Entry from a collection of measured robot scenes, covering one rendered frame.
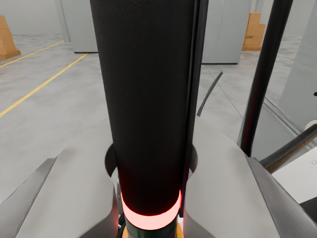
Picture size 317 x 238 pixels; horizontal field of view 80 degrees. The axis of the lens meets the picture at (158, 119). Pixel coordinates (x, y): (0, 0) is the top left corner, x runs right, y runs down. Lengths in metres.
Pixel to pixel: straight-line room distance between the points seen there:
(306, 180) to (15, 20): 14.66
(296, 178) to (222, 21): 5.41
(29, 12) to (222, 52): 11.28
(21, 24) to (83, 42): 7.34
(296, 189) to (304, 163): 0.06
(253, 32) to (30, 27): 11.84
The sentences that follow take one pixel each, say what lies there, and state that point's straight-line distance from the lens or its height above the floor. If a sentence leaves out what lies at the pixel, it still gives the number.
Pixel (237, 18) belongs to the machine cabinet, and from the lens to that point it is 5.90.
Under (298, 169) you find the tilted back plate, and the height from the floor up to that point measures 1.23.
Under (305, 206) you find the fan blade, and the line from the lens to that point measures 0.30.
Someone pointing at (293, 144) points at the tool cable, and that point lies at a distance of 0.30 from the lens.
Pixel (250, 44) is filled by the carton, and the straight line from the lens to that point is 8.36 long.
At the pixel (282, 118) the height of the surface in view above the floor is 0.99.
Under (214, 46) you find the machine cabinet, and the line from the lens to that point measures 5.84.
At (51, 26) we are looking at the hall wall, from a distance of 13.75.
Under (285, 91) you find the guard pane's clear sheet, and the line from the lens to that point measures 1.30.
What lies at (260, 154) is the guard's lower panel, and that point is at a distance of 1.52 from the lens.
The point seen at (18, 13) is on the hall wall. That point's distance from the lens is 14.53.
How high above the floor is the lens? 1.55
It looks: 31 degrees down
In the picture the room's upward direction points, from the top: straight up
